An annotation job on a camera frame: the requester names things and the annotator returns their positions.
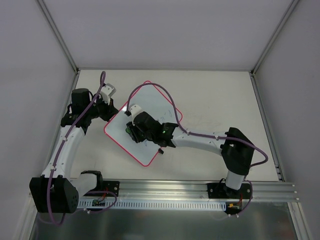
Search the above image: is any pink framed whiteboard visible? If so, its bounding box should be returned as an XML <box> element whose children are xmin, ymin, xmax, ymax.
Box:
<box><xmin>104</xmin><ymin>85</ymin><xmax>177</xmax><ymax>167</ymax></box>

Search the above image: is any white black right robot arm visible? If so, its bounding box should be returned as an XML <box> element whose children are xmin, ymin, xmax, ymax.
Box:
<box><xmin>125</xmin><ymin>111</ymin><xmax>254</xmax><ymax>198</ymax></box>

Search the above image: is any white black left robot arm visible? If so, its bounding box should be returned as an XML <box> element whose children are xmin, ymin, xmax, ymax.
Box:
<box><xmin>29</xmin><ymin>84</ymin><xmax>119</xmax><ymax>214</ymax></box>

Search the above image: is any black whiteboard stand clip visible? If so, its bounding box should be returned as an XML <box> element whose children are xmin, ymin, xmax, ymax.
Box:
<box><xmin>158</xmin><ymin>148</ymin><xmax>164</xmax><ymax>155</ymax></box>

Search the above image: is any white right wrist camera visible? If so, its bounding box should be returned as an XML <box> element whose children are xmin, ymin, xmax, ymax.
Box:
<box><xmin>124</xmin><ymin>104</ymin><xmax>143</xmax><ymax>125</ymax></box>

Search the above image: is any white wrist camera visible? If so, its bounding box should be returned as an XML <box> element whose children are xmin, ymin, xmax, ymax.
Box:
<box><xmin>124</xmin><ymin>104</ymin><xmax>143</xmax><ymax>125</ymax></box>
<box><xmin>98</xmin><ymin>83</ymin><xmax>117</xmax><ymax>105</ymax></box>

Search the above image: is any left aluminium corner post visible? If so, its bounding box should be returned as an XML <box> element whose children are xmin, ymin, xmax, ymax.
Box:
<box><xmin>37</xmin><ymin>0</ymin><xmax>80</xmax><ymax>76</ymax></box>

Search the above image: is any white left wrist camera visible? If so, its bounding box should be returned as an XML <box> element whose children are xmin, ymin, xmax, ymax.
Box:
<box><xmin>98</xmin><ymin>83</ymin><xmax>117</xmax><ymax>105</ymax></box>

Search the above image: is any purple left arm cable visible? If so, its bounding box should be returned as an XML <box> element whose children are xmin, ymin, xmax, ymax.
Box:
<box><xmin>37</xmin><ymin>70</ymin><xmax>118</xmax><ymax>226</ymax></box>

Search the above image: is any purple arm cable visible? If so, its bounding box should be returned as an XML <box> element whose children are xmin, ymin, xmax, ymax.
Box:
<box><xmin>37</xmin><ymin>70</ymin><xmax>118</xmax><ymax>226</ymax></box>
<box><xmin>126</xmin><ymin>83</ymin><xmax>269</xmax><ymax>216</ymax></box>

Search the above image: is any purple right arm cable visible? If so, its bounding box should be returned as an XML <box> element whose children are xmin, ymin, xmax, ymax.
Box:
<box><xmin>126</xmin><ymin>83</ymin><xmax>269</xmax><ymax>216</ymax></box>

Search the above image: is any white slotted cable duct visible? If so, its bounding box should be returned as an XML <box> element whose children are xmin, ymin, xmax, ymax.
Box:
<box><xmin>77</xmin><ymin>198</ymin><xmax>227</xmax><ymax>212</ymax></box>

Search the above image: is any aluminium corner frame post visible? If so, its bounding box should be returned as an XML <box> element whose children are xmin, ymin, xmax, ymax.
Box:
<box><xmin>249</xmin><ymin>0</ymin><xmax>301</xmax><ymax>76</ymax></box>

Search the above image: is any aluminium mounting rail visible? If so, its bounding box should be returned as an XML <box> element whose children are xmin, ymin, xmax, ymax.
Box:
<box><xmin>28</xmin><ymin>177</ymin><xmax>300</xmax><ymax>203</ymax></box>

